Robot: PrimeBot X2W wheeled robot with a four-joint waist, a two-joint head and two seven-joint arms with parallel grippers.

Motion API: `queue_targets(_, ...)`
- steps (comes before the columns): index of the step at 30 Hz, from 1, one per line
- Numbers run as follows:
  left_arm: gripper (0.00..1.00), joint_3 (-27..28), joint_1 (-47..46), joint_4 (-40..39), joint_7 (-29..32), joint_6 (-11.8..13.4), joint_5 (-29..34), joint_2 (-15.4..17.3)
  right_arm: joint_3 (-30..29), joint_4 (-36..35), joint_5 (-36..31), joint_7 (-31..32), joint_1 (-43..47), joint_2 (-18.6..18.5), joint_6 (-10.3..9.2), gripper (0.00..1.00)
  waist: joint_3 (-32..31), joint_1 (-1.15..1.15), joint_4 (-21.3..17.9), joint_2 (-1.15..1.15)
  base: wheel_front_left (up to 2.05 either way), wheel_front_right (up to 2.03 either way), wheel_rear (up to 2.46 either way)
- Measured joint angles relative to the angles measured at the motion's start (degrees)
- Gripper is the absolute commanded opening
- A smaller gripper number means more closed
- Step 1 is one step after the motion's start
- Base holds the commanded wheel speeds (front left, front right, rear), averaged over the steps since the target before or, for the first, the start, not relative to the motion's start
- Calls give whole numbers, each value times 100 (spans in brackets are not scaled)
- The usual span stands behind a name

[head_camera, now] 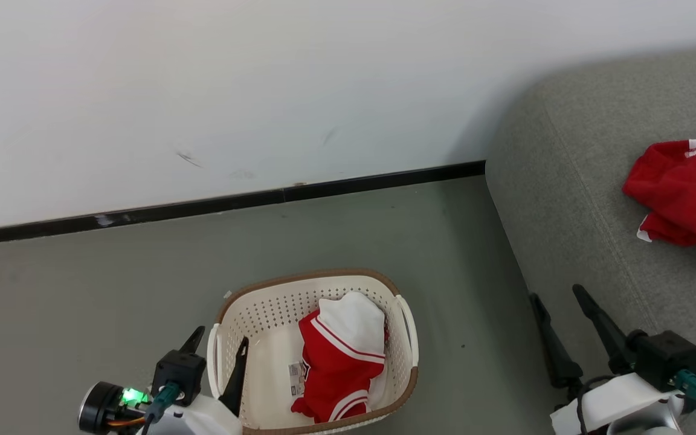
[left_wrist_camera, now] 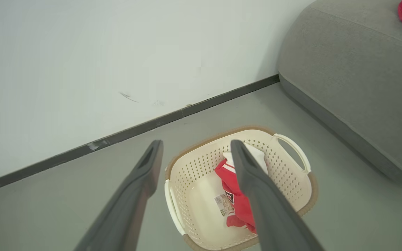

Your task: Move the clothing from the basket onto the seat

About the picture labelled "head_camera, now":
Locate grey fabric sofa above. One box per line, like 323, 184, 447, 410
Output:
485, 43, 696, 435

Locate paper label sticker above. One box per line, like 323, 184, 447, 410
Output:
288, 361, 306, 398

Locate dark baseboard strip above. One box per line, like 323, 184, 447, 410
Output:
0, 160, 486, 248

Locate cream perforated laundry basket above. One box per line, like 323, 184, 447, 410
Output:
206, 268, 420, 435

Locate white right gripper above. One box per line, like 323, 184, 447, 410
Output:
528, 283, 685, 435

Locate white and red jersey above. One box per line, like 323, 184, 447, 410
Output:
291, 292, 388, 424

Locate thin black cable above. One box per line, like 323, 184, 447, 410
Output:
573, 375, 617, 435

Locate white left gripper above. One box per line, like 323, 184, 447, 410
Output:
143, 326, 250, 435

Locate red garment with white trim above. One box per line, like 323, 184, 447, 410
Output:
622, 138, 696, 283

